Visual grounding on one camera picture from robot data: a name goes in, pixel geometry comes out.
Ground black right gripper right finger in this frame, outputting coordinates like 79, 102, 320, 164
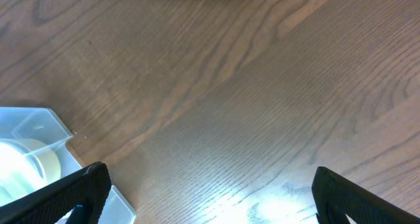
312, 166, 419, 224

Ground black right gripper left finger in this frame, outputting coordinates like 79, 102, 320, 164
1, 162, 111, 224

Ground white small bowl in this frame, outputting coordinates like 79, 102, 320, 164
1, 140, 47, 206

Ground clear plastic storage bin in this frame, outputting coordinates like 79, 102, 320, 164
1, 107, 136, 224

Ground yellow small bowl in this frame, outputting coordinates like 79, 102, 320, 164
1, 139, 61, 185

